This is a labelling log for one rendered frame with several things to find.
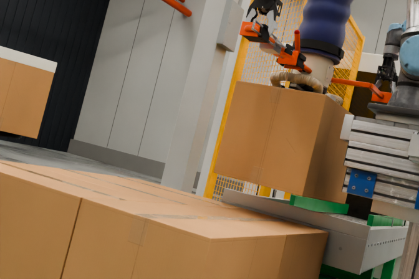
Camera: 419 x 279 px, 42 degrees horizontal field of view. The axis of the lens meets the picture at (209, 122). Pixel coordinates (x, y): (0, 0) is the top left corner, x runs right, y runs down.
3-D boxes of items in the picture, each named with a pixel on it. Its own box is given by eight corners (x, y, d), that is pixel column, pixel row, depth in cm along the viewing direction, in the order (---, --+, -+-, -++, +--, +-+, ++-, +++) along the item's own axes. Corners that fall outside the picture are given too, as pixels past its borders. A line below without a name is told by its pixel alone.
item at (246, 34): (249, 41, 202) (252, 28, 203) (267, 43, 198) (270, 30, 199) (239, 34, 195) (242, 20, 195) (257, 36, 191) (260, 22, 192)
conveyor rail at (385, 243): (406, 248, 444) (411, 225, 445) (413, 250, 441) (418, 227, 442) (349, 269, 238) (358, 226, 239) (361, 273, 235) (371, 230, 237)
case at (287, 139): (269, 184, 280) (287, 108, 283) (345, 204, 260) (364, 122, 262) (212, 172, 229) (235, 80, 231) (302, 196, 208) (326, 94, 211)
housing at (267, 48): (264, 53, 213) (267, 42, 213) (280, 55, 209) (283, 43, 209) (257, 47, 207) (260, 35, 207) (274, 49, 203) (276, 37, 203)
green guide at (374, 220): (399, 227, 448) (401, 217, 449) (412, 231, 444) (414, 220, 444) (365, 229, 306) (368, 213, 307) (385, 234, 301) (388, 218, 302)
